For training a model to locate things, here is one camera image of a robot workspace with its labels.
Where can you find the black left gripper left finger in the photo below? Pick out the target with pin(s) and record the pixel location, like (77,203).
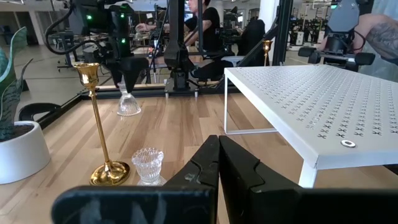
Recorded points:
(199,174)

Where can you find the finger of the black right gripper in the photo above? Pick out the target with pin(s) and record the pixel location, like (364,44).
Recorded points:
(114,71)
(133,71)

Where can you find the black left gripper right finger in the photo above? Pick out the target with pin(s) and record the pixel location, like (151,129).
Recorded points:
(242,180)

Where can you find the clear ribbed glass candle holder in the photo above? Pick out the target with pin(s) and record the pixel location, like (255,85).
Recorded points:
(128,105)
(147,165)

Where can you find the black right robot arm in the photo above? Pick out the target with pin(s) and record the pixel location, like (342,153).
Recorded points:
(177,46)

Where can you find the white perforated metal shelf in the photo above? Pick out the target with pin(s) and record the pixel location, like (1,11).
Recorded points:
(311,102)

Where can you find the green snake plant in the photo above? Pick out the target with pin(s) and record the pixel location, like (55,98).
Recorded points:
(9,93)

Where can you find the white plant pot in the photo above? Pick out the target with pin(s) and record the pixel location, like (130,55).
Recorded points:
(21,155)

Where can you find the grey black leader gripper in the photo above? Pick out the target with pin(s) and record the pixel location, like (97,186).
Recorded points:
(342,18)

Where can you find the black aluminium table frame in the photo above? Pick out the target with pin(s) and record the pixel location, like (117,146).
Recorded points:
(140,92)

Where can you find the black upright frame post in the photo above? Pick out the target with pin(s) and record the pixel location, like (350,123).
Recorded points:
(282,31)

